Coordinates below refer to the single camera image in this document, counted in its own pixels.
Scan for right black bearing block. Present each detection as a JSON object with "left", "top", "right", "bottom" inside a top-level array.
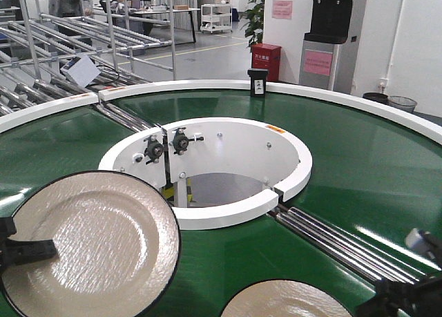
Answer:
[{"left": 172, "top": 127, "right": 204, "bottom": 155}]

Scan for red fire extinguisher cabinet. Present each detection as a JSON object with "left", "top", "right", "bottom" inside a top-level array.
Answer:
[{"left": 251, "top": 44, "right": 282, "bottom": 82}]

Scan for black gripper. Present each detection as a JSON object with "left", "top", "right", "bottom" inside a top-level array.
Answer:
[{"left": 356, "top": 272, "right": 441, "bottom": 316}]

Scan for black waste bin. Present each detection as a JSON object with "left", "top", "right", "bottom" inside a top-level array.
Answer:
[{"left": 363, "top": 92, "right": 388, "bottom": 105}]

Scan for black bearing block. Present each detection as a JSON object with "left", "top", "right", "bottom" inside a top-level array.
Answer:
[
  {"left": 144, "top": 135, "right": 164, "bottom": 165},
  {"left": 172, "top": 127, "right": 204, "bottom": 155}
]

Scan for steel conveyor rollers right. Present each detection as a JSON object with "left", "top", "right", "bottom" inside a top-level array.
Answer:
[{"left": 268, "top": 204, "right": 440, "bottom": 284}]

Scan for white power supply box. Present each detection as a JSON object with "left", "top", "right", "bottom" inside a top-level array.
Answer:
[{"left": 60, "top": 55, "right": 100, "bottom": 87}]

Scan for steel conveyor rollers left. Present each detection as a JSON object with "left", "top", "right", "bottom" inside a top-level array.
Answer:
[{"left": 93, "top": 102, "right": 157, "bottom": 132}]

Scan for white inner ring guard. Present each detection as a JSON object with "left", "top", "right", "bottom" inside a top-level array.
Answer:
[{"left": 99, "top": 117, "right": 313, "bottom": 230}]

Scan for white outer conveyor rim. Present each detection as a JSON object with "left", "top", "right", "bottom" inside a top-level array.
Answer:
[{"left": 1, "top": 79, "right": 441, "bottom": 144}]

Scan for pink dispenser notice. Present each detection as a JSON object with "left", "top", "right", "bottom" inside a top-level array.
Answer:
[{"left": 303, "top": 50, "right": 333, "bottom": 76}]

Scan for mesh waste basket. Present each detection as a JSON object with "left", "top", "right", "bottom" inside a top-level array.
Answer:
[{"left": 387, "top": 96, "right": 417, "bottom": 113}]

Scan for pink wall notice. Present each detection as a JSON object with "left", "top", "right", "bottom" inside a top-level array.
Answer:
[{"left": 271, "top": 0, "right": 293, "bottom": 20}]

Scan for steel conveyor rollers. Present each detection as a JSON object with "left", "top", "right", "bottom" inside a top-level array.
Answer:
[
  {"left": 93, "top": 102, "right": 157, "bottom": 132},
  {"left": 268, "top": 204, "right": 440, "bottom": 284}
]

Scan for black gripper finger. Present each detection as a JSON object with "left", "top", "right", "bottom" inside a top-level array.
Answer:
[{"left": 1, "top": 217, "right": 57, "bottom": 266}]

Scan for white wire trolley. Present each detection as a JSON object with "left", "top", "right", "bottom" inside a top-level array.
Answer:
[{"left": 200, "top": 3, "right": 233, "bottom": 34}]

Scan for cream plate black rim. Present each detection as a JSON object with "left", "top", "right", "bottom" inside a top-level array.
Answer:
[
  {"left": 221, "top": 279, "right": 351, "bottom": 316},
  {"left": 1, "top": 171, "right": 181, "bottom": 316}
]

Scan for left black bearing block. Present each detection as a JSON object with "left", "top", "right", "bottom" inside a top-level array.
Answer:
[{"left": 144, "top": 135, "right": 164, "bottom": 165}]

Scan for black sensor box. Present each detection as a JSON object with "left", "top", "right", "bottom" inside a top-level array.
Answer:
[{"left": 247, "top": 68, "right": 269, "bottom": 97}]

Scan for green potted plant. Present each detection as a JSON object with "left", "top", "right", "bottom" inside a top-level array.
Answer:
[{"left": 240, "top": 0, "right": 265, "bottom": 50}]

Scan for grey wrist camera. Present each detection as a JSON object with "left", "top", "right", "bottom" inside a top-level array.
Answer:
[{"left": 405, "top": 228, "right": 441, "bottom": 266}]

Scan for metal roller rack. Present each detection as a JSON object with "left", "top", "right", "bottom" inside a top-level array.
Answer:
[{"left": 1, "top": 0, "right": 176, "bottom": 115}]

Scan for black water dispenser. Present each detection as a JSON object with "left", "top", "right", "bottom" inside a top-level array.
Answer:
[{"left": 299, "top": 0, "right": 353, "bottom": 90}]

